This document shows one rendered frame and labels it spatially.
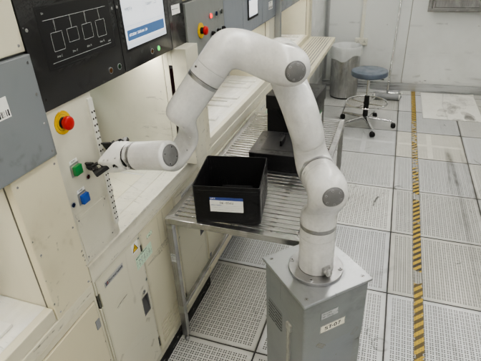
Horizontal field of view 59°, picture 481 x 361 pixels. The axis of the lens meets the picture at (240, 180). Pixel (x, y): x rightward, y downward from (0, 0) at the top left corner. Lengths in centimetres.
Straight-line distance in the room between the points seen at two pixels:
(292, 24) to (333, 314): 362
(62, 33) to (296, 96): 66
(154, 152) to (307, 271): 67
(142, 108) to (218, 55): 97
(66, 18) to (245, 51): 51
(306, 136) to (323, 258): 45
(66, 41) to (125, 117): 84
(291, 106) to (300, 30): 355
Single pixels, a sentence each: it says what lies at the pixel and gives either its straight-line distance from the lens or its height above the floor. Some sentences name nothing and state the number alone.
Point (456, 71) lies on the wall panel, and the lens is 594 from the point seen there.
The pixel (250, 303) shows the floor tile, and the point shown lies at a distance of 249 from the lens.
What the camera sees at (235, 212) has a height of 82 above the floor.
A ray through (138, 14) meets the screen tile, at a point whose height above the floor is 157.
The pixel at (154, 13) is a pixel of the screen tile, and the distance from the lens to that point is 172.
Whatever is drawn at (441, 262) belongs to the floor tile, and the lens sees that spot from 294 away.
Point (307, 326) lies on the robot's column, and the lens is 150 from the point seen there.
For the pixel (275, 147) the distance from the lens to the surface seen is 216.
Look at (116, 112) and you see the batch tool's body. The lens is 211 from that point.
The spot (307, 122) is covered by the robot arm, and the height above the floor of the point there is 134.
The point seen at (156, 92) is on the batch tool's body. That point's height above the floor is 121.
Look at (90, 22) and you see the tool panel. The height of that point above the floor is 159.
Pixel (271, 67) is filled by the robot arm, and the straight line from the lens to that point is 108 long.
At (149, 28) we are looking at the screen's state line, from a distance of 168.
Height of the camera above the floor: 178
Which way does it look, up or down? 30 degrees down
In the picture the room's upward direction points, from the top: 3 degrees counter-clockwise
